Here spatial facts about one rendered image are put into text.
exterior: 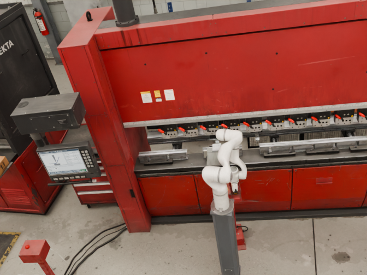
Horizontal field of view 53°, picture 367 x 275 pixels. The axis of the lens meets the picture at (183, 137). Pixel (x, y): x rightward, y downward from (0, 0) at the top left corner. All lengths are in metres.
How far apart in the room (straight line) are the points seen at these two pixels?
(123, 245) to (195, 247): 0.82
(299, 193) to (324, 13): 1.84
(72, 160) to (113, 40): 1.05
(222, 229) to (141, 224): 1.31
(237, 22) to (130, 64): 0.95
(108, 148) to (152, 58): 0.96
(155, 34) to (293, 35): 1.08
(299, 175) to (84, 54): 2.29
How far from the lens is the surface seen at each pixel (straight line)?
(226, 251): 3.44
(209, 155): 3.56
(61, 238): 4.69
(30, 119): 3.08
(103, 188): 4.46
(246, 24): 2.96
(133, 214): 4.12
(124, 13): 3.09
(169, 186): 3.87
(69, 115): 2.94
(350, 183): 4.00
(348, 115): 3.58
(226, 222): 3.11
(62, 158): 3.22
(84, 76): 3.11
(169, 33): 3.00
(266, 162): 3.63
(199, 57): 3.08
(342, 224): 4.32
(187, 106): 3.33
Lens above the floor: 3.33
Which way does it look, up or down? 37 degrees down
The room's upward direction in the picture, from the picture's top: 11 degrees counter-clockwise
